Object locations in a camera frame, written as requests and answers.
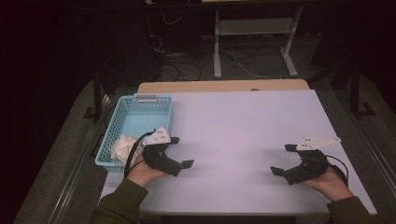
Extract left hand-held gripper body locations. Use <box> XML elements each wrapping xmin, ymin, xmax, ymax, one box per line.
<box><xmin>141</xmin><ymin>125</ymin><xmax>183</xmax><ymax>177</ymax></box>

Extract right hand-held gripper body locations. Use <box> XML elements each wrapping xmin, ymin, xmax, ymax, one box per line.
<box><xmin>284</xmin><ymin>134</ymin><xmax>342</xmax><ymax>186</ymax></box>

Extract cream baby bodysuit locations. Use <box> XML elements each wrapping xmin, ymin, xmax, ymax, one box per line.
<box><xmin>110</xmin><ymin>133</ymin><xmax>141</xmax><ymax>165</ymax></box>

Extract blue plastic basket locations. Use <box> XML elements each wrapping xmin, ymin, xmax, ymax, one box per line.
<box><xmin>94</xmin><ymin>94</ymin><xmax>173</xmax><ymax>173</ymax></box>

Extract person's left hand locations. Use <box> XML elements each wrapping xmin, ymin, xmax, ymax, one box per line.
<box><xmin>125</xmin><ymin>155</ymin><xmax>169</xmax><ymax>189</ymax></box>

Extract person's right hand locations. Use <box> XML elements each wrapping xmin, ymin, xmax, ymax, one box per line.
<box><xmin>300</xmin><ymin>167</ymin><xmax>355</xmax><ymax>203</ymax></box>

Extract wooden table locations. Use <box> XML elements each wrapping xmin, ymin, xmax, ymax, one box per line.
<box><xmin>136</xmin><ymin>78</ymin><xmax>311</xmax><ymax>94</ymax></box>

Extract black metal stand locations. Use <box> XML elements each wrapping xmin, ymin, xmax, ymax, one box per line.
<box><xmin>83</xmin><ymin>69</ymin><xmax>104</xmax><ymax>123</ymax></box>
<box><xmin>349</xmin><ymin>62</ymin><xmax>376</xmax><ymax>119</ymax></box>

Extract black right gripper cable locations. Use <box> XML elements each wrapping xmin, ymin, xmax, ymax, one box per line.
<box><xmin>325</xmin><ymin>154</ymin><xmax>349</xmax><ymax>188</ymax></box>

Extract aluminium rail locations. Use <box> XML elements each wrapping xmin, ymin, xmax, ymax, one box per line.
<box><xmin>335</xmin><ymin>90</ymin><xmax>396</xmax><ymax>194</ymax></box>
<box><xmin>46</xmin><ymin>94</ymin><xmax>111</xmax><ymax>224</ymax></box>

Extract black floor cable bundle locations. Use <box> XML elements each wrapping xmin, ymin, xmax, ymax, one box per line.
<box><xmin>162</xmin><ymin>52</ymin><xmax>216</xmax><ymax>82</ymax></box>

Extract white floor cable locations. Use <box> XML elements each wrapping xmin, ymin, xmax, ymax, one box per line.
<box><xmin>223</xmin><ymin>49</ymin><xmax>272</xmax><ymax>80</ymax></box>

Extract white metal stand frame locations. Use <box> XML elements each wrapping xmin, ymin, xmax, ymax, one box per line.
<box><xmin>213</xmin><ymin>6</ymin><xmax>303</xmax><ymax>79</ymax></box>

